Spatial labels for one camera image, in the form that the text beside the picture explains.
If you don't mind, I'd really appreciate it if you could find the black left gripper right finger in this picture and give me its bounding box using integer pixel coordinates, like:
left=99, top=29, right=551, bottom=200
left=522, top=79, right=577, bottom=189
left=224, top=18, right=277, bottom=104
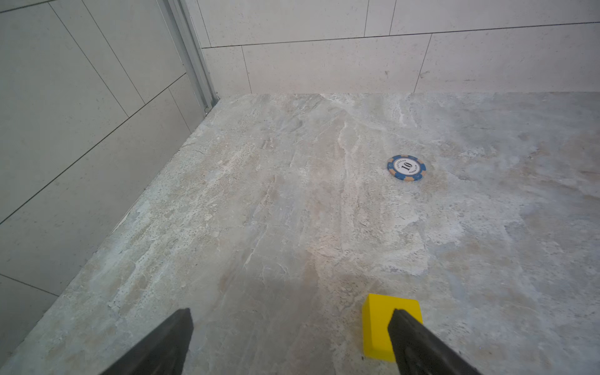
left=387, top=309, right=481, bottom=375

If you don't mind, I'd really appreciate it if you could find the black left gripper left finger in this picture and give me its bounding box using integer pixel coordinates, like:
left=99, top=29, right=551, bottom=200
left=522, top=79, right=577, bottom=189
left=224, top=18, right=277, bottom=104
left=102, top=308, right=194, bottom=375

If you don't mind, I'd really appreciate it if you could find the yellow wooden cube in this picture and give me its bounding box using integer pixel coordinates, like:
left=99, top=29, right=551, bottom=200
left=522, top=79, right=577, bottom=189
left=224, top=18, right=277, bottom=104
left=362, top=294, right=423, bottom=363

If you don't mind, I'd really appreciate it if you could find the blue poker chip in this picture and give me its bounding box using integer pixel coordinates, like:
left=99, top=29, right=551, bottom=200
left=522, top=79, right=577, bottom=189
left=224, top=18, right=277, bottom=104
left=387, top=155, right=427, bottom=181

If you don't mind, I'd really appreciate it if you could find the aluminium corner post left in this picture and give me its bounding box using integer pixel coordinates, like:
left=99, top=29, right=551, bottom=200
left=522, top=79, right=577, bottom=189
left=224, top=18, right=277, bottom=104
left=157, top=0, right=219, bottom=115

